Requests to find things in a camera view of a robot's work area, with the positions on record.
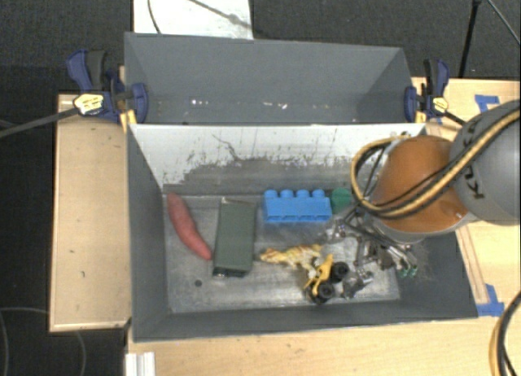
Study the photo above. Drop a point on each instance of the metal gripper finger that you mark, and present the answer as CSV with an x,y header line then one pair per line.
x,y
353,288
365,275

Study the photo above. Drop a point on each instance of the yellow toy truck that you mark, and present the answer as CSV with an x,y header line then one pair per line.
x,y
321,278

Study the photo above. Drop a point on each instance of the green plastic cup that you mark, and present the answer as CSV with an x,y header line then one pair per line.
x,y
341,199

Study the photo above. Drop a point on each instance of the yellow toy animal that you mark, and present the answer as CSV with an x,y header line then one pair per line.
x,y
291,255

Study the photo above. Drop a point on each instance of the blue toy building brick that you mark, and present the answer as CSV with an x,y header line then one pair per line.
x,y
295,208

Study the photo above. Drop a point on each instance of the dark green flat block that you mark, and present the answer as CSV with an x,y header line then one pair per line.
x,y
235,236

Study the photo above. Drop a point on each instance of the red-brown toy sweet potato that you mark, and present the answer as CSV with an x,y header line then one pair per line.
x,y
185,224

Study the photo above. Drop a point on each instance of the grey metal bin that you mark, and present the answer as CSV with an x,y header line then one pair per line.
x,y
260,81

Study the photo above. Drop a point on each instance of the pale wood board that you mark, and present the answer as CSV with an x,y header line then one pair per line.
x,y
89,211

